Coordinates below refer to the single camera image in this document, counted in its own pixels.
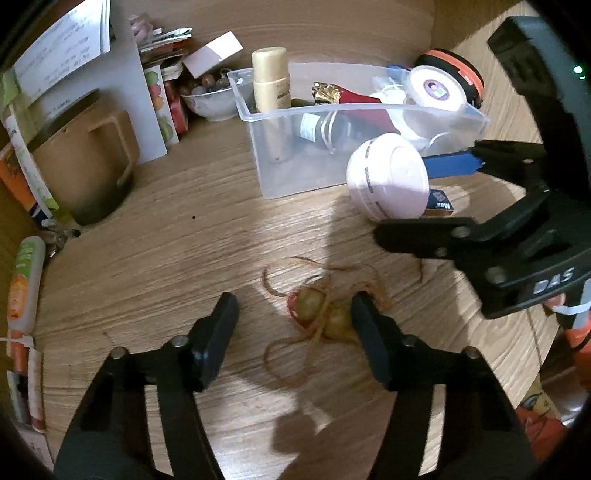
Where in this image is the pile of paper packets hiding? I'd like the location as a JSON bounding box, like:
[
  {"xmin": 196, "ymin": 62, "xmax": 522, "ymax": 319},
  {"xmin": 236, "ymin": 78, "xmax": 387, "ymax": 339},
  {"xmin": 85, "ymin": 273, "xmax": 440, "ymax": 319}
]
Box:
[{"xmin": 129, "ymin": 14, "xmax": 192, "ymax": 65}]

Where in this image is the white standing board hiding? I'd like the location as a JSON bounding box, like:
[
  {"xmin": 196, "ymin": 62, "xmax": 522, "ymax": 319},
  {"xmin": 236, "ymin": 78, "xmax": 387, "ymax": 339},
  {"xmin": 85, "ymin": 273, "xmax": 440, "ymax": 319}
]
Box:
[{"xmin": 99, "ymin": 0, "xmax": 169, "ymax": 164}]

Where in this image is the metal key bunch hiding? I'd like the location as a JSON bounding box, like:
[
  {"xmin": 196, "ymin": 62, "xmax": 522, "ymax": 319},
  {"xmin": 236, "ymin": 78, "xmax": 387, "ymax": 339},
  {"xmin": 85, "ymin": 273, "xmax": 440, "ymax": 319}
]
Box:
[{"xmin": 41, "ymin": 219, "xmax": 81, "ymax": 257}]

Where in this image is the orange string with green beads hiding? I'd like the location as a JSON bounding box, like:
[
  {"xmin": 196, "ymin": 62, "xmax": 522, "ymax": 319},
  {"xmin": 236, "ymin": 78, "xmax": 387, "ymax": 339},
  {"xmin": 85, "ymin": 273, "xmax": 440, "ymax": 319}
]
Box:
[{"xmin": 261, "ymin": 257, "xmax": 395, "ymax": 391}]

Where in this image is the clear plastic storage box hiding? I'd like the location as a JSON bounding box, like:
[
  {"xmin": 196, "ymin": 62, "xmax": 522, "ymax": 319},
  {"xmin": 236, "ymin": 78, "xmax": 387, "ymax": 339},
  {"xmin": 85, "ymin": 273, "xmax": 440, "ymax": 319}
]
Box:
[{"xmin": 226, "ymin": 62, "xmax": 491, "ymax": 200}]

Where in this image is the small blue box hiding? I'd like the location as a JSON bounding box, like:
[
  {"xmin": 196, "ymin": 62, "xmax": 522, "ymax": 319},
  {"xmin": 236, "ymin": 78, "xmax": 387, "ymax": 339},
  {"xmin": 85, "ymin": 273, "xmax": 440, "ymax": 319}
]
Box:
[{"xmin": 425, "ymin": 187, "xmax": 457, "ymax": 219}]

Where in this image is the green sticky note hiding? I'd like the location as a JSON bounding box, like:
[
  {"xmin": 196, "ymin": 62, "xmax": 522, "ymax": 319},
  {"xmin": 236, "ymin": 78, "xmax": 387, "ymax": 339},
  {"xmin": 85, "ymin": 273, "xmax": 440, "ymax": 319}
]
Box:
[{"xmin": 0, "ymin": 69, "xmax": 19, "ymax": 107}]

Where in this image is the round powder compact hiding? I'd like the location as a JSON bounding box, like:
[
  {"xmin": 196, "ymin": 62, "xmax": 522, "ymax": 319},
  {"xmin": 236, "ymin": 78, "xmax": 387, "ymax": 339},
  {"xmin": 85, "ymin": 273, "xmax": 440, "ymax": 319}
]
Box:
[{"xmin": 405, "ymin": 65, "xmax": 468, "ymax": 112}]

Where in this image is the red pouch with gold trim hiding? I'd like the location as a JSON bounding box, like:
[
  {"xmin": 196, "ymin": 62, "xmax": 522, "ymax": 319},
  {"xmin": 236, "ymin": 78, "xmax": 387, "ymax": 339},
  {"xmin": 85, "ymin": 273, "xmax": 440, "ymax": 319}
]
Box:
[{"xmin": 311, "ymin": 82, "xmax": 395, "ymax": 134}]

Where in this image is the green orange tube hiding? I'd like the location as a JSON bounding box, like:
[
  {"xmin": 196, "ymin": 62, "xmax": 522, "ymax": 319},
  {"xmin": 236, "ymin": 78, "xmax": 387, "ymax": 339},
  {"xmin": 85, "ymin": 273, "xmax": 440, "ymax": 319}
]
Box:
[{"xmin": 7, "ymin": 235, "xmax": 47, "ymax": 335}]

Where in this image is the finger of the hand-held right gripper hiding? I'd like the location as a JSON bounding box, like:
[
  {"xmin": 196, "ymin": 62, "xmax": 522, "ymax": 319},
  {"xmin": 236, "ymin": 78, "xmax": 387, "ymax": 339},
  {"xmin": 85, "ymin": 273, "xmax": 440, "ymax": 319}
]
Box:
[
  {"xmin": 373, "ymin": 191, "xmax": 555, "ymax": 289},
  {"xmin": 422, "ymin": 140, "xmax": 552, "ymax": 195}
]

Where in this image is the orange printed cloth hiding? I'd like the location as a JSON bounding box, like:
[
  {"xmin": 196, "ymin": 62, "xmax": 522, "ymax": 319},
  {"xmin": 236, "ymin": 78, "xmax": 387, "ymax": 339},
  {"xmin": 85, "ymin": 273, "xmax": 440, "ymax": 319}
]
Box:
[{"xmin": 517, "ymin": 378, "xmax": 583, "ymax": 462}]

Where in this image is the wooden desktop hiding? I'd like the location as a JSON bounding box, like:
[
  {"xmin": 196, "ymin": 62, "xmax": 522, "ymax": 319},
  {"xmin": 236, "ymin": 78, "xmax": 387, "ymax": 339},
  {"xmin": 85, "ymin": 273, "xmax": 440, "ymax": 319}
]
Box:
[{"xmin": 32, "ymin": 0, "xmax": 568, "ymax": 480}]

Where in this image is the red carton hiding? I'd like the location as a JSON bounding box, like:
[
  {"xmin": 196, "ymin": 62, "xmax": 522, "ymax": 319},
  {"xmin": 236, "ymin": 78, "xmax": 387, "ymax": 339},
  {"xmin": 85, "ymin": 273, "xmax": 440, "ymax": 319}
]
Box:
[{"xmin": 164, "ymin": 78, "xmax": 190, "ymax": 134}]

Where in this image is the gold cosmetic bottle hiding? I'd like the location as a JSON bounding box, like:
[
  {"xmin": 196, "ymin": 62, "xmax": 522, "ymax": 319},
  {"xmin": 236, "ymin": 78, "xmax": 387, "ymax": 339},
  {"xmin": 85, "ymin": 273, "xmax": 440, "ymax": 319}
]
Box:
[{"xmin": 250, "ymin": 46, "xmax": 294, "ymax": 164}]

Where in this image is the fruit print carton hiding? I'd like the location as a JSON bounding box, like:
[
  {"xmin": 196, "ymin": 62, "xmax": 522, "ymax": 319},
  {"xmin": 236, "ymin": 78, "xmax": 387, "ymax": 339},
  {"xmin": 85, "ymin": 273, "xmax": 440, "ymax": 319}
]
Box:
[{"xmin": 143, "ymin": 65, "xmax": 181, "ymax": 148}]

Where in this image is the orange packet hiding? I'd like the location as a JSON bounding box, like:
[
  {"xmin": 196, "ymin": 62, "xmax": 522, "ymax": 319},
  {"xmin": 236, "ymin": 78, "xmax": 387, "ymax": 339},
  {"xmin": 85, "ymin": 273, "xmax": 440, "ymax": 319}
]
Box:
[{"xmin": 0, "ymin": 143, "xmax": 54, "ymax": 220}]

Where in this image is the black orange round case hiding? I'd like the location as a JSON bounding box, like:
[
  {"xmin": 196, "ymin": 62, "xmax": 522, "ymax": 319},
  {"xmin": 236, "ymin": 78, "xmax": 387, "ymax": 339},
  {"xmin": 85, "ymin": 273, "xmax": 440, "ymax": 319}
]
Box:
[{"xmin": 412, "ymin": 48, "xmax": 485, "ymax": 109}]

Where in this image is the white paper sheet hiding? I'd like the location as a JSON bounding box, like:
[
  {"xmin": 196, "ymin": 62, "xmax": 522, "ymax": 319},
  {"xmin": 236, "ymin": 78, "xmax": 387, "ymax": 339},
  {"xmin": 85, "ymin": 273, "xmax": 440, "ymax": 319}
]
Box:
[{"xmin": 11, "ymin": 0, "xmax": 112, "ymax": 107}]

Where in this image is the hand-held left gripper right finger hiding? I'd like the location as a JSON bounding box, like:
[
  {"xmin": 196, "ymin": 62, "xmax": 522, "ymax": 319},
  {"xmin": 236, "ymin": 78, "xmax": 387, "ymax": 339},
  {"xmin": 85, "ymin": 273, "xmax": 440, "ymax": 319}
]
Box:
[{"xmin": 349, "ymin": 292, "xmax": 539, "ymax": 480}]

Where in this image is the grey bowl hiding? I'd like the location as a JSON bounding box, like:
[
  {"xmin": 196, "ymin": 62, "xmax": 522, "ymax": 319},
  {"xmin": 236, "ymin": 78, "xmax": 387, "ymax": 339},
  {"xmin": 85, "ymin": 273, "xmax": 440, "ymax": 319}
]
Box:
[{"xmin": 179, "ymin": 82, "xmax": 241, "ymax": 123}]

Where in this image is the dark bottle with white label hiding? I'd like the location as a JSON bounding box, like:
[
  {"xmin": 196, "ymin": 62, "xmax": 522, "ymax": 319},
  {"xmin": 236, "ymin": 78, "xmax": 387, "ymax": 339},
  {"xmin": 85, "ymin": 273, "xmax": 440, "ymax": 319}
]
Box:
[{"xmin": 295, "ymin": 112, "xmax": 335, "ymax": 145}]

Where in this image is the brown mug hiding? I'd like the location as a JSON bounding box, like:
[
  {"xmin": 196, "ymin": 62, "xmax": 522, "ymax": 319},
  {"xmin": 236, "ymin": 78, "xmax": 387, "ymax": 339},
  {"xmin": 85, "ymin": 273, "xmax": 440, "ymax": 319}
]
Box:
[{"xmin": 30, "ymin": 90, "xmax": 141, "ymax": 227}]

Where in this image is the white round jar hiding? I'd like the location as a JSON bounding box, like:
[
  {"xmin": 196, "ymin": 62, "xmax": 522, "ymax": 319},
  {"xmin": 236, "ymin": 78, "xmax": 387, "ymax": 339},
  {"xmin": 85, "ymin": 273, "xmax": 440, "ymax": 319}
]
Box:
[{"xmin": 346, "ymin": 133, "xmax": 431, "ymax": 221}]

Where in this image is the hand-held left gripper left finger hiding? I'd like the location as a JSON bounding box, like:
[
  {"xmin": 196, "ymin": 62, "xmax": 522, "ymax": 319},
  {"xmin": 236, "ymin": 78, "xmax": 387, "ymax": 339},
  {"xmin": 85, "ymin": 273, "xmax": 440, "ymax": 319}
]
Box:
[{"xmin": 54, "ymin": 292, "xmax": 241, "ymax": 480}]

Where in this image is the small white box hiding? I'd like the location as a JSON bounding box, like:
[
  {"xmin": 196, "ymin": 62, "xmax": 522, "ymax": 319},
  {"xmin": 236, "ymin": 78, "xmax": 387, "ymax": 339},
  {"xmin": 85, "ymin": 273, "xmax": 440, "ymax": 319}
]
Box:
[{"xmin": 182, "ymin": 31, "xmax": 244, "ymax": 79}]

